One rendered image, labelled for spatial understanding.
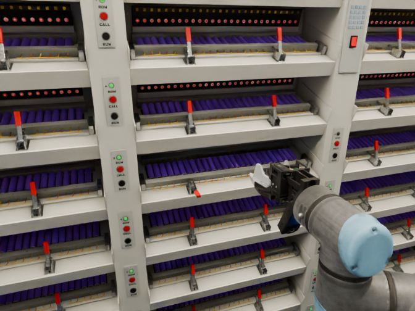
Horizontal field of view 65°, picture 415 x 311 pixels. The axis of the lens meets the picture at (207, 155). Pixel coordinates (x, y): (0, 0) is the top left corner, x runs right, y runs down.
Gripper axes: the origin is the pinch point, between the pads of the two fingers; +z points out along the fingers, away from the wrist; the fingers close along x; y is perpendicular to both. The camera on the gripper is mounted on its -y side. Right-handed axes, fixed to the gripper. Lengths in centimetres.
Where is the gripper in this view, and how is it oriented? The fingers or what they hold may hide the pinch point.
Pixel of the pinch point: (264, 176)
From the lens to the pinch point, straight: 85.6
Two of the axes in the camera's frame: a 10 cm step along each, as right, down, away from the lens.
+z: -3.0, -3.2, 9.0
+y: -0.1, -9.4, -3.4
